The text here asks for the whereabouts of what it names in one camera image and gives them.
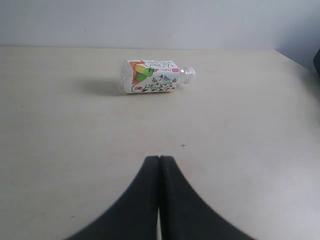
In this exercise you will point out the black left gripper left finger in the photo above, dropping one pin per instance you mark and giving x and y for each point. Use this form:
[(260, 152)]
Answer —
[(134, 215)]

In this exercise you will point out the white illustrated label bottle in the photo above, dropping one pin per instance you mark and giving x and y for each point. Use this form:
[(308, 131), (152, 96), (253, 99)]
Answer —
[(153, 76)]

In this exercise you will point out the dark sleeve forearm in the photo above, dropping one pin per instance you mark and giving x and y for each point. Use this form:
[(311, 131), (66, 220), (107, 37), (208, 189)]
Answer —
[(316, 62)]

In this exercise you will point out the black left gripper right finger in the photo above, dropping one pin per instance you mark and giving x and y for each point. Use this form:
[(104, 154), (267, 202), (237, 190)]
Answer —
[(184, 215)]

